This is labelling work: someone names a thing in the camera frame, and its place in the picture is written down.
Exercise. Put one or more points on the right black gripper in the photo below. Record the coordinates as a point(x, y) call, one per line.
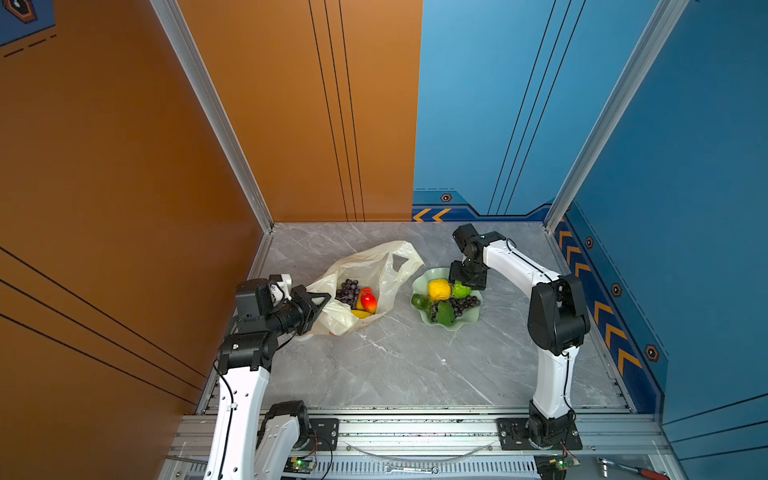
point(454, 275)

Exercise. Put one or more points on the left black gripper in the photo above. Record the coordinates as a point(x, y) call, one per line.
point(302, 299)

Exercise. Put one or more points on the yellow lemon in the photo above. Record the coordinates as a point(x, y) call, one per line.
point(439, 290)

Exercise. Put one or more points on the dark purple grape bunch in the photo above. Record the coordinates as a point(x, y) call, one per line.
point(348, 293)

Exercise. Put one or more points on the yellow banana bunch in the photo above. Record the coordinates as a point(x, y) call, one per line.
point(360, 314)

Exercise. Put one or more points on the red orange mango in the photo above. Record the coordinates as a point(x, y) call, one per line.
point(367, 301)

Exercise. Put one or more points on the cream plastic bag orange print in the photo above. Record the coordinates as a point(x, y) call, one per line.
point(384, 268)

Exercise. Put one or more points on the green avocado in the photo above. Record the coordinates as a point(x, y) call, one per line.
point(421, 302)

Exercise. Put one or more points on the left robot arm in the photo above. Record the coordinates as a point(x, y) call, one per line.
point(246, 445)

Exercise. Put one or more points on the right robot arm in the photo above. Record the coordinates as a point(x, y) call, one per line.
point(558, 322)

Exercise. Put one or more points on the light green fruit plate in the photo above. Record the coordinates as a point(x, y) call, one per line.
point(419, 286)

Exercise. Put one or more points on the green circuit board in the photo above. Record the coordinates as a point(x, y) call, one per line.
point(300, 465)

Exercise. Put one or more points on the silver wrench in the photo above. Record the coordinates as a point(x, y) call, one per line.
point(403, 469)

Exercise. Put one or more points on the small right circuit board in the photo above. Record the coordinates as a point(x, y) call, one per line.
point(555, 468)

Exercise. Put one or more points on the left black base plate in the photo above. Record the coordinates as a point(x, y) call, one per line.
point(318, 434)

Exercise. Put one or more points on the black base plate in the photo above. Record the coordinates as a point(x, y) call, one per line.
point(535, 433)
point(318, 434)

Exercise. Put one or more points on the aluminium rail frame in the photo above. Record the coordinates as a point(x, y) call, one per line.
point(462, 443)

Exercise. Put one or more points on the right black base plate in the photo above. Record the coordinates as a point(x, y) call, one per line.
point(535, 433)

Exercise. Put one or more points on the red handled tool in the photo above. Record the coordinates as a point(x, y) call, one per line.
point(606, 464)

